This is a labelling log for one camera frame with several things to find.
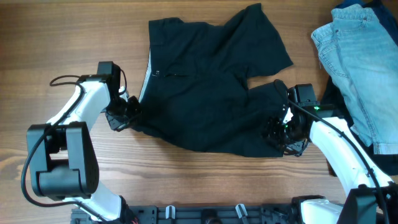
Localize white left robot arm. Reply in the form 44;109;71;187
21;61;141;223

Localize black shorts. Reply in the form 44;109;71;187
134;3;292;157

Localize light blue denim shorts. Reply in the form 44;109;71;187
311;4;397;154

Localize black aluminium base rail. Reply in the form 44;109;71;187
70;203;343;224

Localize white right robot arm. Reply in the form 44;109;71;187
263;80;397;223

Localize dark folded garment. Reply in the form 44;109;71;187
320;77;397;175

